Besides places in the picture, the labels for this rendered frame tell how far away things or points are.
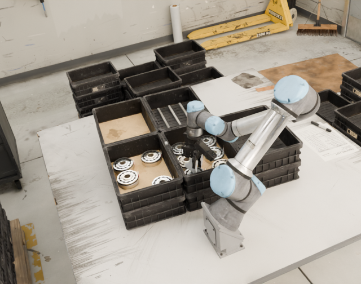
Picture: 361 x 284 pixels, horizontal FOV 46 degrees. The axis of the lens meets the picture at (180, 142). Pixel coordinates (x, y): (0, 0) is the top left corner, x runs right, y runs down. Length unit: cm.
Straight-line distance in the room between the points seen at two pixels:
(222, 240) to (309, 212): 48
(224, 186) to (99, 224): 73
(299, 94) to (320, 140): 94
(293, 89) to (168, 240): 86
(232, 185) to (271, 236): 42
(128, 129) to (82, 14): 291
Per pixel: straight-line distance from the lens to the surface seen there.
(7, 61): 526
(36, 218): 332
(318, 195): 216
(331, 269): 277
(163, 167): 212
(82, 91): 362
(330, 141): 251
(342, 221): 206
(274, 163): 208
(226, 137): 190
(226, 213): 178
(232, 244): 185
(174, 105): 260
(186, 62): 381
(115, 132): 244
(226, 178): 162
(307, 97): 163
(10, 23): 512
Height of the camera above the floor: 217
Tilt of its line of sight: 36 degrees down
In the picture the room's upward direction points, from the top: 7 degrees counter-clockwise
